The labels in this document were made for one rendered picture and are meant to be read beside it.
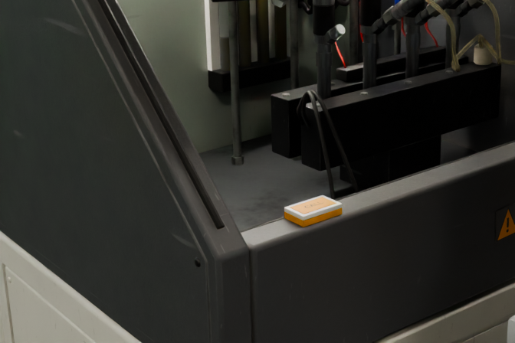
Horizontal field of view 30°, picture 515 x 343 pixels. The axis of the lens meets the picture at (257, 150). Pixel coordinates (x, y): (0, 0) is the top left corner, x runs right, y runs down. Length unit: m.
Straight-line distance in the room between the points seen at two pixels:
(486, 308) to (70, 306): 0.50
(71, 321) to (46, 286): 0.07
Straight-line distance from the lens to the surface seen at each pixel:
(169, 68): 1.44
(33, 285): 1.31
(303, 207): 0.94
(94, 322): 1.15
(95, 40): 0.98
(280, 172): 1.40
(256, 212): 1.27
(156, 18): 1.41
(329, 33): 1.21
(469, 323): 1.16
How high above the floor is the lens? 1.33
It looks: 19 degrees down
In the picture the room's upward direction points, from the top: 2 degrees counter-clockwise
